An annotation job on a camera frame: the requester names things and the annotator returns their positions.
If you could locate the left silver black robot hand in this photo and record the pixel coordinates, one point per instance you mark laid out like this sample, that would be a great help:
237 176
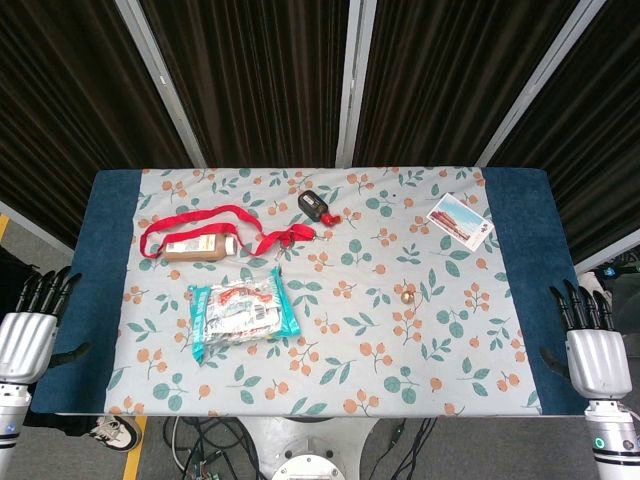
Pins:
27 345

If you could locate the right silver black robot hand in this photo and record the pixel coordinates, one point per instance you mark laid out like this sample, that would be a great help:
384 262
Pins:
597 360

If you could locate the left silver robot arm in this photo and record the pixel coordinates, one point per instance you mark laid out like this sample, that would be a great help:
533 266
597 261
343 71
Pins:
11 415

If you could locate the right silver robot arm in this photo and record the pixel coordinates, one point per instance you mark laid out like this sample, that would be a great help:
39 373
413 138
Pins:
612 440

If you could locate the blue table cover cloth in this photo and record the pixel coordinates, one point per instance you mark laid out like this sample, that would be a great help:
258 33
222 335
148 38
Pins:
525 260

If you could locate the white black sneaker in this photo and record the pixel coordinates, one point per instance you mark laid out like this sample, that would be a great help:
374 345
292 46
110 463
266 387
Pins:
116 434

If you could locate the yellow floor tape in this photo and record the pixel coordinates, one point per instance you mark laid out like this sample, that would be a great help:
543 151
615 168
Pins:
134 450

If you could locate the brown drink bottle white cap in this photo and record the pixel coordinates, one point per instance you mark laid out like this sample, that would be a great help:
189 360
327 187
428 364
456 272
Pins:
192 247

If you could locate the postcard with red building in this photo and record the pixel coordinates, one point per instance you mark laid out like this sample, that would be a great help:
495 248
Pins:
457 220

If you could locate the dark pleated curtain panel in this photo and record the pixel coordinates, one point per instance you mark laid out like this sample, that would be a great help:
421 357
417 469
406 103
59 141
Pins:
600 150
440 80
250 80
65 100

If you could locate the teal silver snack package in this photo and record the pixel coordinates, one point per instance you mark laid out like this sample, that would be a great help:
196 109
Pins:
240 315

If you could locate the floral printed tablecloth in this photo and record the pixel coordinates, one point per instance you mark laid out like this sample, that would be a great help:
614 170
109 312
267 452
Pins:
350 350

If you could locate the small black device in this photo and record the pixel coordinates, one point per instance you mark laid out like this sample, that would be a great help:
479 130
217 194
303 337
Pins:
311 204

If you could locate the grey partition post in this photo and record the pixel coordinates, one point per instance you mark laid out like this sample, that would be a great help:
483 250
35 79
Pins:
607 257
542 80
354 80
160 80

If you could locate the silver robot pedestal base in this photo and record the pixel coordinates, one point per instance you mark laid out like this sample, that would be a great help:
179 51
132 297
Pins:
310 445

